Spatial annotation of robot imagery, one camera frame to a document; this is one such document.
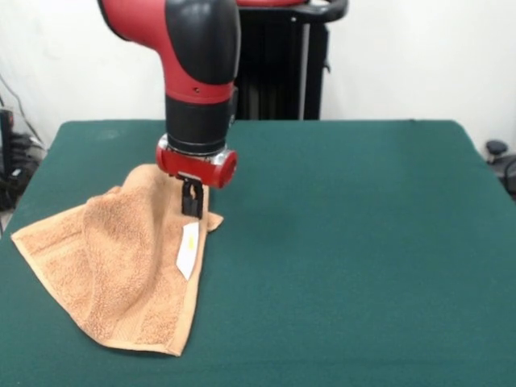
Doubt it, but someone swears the tan terry towel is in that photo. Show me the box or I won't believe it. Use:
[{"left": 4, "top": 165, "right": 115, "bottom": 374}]
[{"left": 10, "top": 163, "right": 224, "bottom": 358}]

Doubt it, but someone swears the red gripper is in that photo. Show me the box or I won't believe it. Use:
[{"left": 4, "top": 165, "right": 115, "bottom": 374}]
[{"left": 156, "top": 135, "right": 239, "bottom": 220}]

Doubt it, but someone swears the dark green table cloth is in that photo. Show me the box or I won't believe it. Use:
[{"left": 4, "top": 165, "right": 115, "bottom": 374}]
[{"left": 0, "top": 119, "right": 516, "bottom": 387}]

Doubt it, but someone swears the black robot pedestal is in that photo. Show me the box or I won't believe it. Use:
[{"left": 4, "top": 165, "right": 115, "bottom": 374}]
[{"left": 231, "top": 0, "right": 348, "bottom": 121}]

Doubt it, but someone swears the grey wall cable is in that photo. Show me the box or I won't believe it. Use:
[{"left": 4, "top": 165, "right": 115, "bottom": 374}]
[{"left": 0, "top": 72, "right": 44, "bottom": 146}]

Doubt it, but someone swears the black cable bundle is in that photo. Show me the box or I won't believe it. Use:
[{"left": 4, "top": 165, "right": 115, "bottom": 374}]
[{"left": 0, "top": 132, "right": 48, "bottom": 213}]

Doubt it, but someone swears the black box with red light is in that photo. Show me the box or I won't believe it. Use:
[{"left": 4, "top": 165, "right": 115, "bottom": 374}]
[{"left": 0, "top": 107, "right": 16, "bottom": 181}]

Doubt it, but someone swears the black chair base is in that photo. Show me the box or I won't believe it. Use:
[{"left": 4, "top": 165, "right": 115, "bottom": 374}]
[{"left": 485, "top": 139, "right": 516, "bottom": 202}]

